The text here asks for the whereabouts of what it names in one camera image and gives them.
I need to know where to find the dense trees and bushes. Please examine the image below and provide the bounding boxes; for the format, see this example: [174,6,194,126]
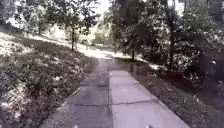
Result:
[89,0,224,88]

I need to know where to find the grey concrete slab path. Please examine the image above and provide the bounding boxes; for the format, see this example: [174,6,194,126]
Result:
[39,49,191,128]

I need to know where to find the grass verge with leaves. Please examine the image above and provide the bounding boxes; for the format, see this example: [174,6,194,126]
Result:
[114,56,224,128]

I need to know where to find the low concrete block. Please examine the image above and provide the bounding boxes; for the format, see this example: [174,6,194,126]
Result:
[128,62,149,76]

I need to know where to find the row of trees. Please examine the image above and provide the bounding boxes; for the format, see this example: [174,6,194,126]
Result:
[0,0,101,53]

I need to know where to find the leaf-strewn grass slope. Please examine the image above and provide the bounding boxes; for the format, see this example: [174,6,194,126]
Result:
[0,24,101,128]

